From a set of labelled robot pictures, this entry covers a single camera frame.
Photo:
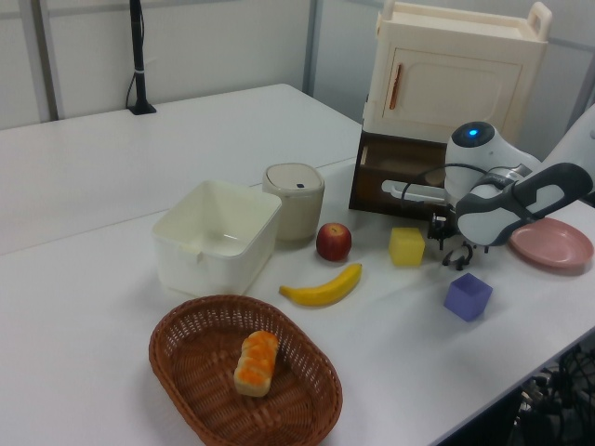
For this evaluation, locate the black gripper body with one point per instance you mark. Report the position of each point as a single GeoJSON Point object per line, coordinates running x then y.
{"type": "Point", "coordinates": [440, 230]}

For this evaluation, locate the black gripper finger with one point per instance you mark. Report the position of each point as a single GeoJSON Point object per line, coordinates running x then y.
{"type": "Point", "coordinates": [467, 255]}
{"type": "Point", "coordinates": [447, 258]}

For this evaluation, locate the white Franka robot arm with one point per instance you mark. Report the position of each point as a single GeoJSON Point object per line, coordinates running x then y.
{"type": "Point", "coordinates": [483, 218]}

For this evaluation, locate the wooden drawer with dark front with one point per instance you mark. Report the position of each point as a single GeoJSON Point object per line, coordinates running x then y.
{"type": "Point", "coordinates": [372, 186]}

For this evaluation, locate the cream toy cabinet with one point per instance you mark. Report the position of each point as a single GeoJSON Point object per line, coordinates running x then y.
{"type": "Point", "coordinates": [455, 83]}

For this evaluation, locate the yellow cube block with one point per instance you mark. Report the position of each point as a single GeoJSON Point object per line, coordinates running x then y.
{"type": "Point", "coordinates": [406, 246]}

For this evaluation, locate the purple cube block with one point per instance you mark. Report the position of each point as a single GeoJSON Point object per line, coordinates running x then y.
{"type": "Point", "coordinates": [467, 299]}

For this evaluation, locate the pink plastic plate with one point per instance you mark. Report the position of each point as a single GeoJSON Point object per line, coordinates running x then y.
{"type": "Point", "coordinates": [553, 244]}

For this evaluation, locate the red apple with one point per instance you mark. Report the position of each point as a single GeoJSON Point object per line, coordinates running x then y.
{"type": "Point", "coordinates": [334, 241]}

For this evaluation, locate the yellow banana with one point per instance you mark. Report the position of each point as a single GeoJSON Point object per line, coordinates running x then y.
{"type": "Point", "coordinates": [325, 292]}

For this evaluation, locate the small beige lidded trash can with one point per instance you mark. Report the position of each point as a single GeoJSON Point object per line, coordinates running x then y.
{"type": "Point", "coordinates": [295, 204]}

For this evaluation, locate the orange glazed bread loaf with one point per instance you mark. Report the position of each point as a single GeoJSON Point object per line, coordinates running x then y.
{"type": "Point", "coordinates": [255, 367]}

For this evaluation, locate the cream open plastic bin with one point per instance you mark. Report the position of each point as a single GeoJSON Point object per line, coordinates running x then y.
{"type": "Point", "coordinates": [209, 260]}

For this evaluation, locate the brown wicker basket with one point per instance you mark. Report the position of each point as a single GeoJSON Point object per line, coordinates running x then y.
{"type": "Point", "coordinates": [195, 399]}

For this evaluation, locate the black camera stand pole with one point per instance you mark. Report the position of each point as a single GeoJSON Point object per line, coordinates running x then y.
{"type": "Point", "coordinates": [138, 69]}

